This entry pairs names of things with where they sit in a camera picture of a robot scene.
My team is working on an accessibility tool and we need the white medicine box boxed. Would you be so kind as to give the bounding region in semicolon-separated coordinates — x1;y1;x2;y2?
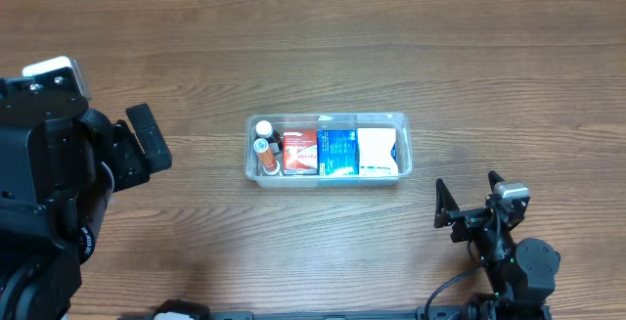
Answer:
357;128;398;176

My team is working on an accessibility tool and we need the dark bottle white cap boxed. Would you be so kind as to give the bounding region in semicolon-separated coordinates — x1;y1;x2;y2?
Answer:
254;120;283;156

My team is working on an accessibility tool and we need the orange pill vial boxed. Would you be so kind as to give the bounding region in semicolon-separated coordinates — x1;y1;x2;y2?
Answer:
252;138;281;175

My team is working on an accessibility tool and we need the blue medicine box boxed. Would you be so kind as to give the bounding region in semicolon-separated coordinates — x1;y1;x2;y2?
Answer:
317;130;359;176

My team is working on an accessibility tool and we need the clear plastic container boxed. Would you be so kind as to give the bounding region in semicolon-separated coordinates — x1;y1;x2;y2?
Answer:
245;113;412;188

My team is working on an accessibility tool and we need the red medicine box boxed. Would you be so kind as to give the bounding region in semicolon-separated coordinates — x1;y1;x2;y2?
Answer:
283;129;318;175

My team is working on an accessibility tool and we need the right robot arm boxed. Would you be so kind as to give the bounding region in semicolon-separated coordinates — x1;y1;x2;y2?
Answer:
420;171;560;320

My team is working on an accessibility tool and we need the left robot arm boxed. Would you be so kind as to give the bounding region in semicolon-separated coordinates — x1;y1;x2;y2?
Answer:
1;67;172;319

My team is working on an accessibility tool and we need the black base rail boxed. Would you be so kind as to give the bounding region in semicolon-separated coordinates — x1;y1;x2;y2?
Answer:
146;299;552;320

